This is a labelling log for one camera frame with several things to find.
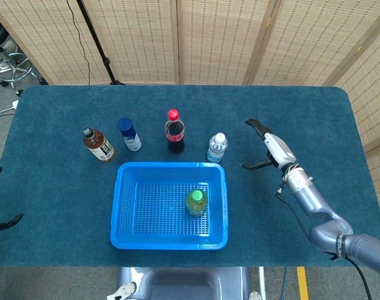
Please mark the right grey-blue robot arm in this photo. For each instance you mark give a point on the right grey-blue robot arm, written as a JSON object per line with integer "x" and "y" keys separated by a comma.
{"x": 315, "y": 206}

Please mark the white power strip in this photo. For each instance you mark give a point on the white power strip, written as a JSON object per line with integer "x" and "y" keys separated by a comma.
{"x": 15, "y": 104}

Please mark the white bottle dark blue cap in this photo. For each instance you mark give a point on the white bottle dark blue cap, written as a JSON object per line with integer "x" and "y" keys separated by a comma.
{"x": 129, "y": 132}

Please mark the dark teal table mat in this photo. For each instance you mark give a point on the dark teal table mat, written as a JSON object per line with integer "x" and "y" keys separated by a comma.
{"x": 68, "y": 203}

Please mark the black tripod stand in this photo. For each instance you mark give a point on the black tripod stand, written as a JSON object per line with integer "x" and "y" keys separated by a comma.
{"x": 97, "y": 47}

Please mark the blue perforated plastic basket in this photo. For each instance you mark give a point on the blue perforated plastic basket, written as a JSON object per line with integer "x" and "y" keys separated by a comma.
{"x": 121, "y": 218}

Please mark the brown tea bottle black cap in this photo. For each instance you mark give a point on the brown tea bottle black cap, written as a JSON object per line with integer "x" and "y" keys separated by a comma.
{"x": 97, "y": 145}

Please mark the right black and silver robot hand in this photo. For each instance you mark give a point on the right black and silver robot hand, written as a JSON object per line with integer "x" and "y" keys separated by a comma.
{"x": 279, "y": 148}

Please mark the cola bottle red cap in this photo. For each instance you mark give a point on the cola bottle red cap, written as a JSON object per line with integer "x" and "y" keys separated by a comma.
{"x": 175, "y": 134}

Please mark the green cap green bottle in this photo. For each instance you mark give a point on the green cap green bottle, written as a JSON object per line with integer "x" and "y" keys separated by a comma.
{"x": 196, "y": 203}

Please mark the bamboo folding screen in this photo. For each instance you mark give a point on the bamboo folding screen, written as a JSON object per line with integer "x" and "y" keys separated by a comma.
{"x": 224, "y": 40}

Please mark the office stool base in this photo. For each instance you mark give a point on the office stool base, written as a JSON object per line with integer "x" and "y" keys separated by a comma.
{"x": 12, "y": 67}

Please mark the grey-blue robot torso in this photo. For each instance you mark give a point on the grey-blue robot torso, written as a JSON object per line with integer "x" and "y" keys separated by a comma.
{"x": 183, "y": 284}

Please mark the white table leg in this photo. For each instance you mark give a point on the white table leg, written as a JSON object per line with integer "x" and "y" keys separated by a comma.
{"x": 262, "y": 282}

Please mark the clear water bottle white cap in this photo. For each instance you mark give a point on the clear water bottle white cap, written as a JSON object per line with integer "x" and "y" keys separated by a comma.
{"x": 216, "y": 147}

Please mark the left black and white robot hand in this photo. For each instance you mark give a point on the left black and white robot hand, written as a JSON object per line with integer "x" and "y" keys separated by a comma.
{"x": 8, "y": 222}

